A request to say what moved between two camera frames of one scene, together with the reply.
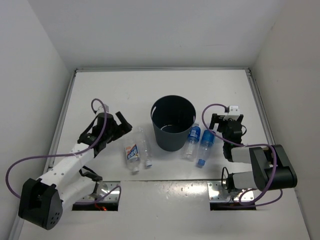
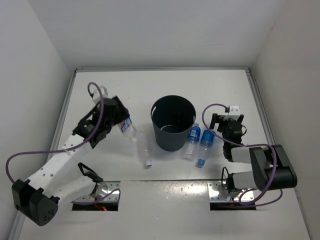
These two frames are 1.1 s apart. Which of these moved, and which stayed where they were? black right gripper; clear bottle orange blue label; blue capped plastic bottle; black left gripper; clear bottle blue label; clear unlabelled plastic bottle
Moved: black left gripper; clear bottle orange blue label
Stayed: clear bottle blue label; blue capped plastic bottle; clear unlabelled plastic bottle; black right gripper
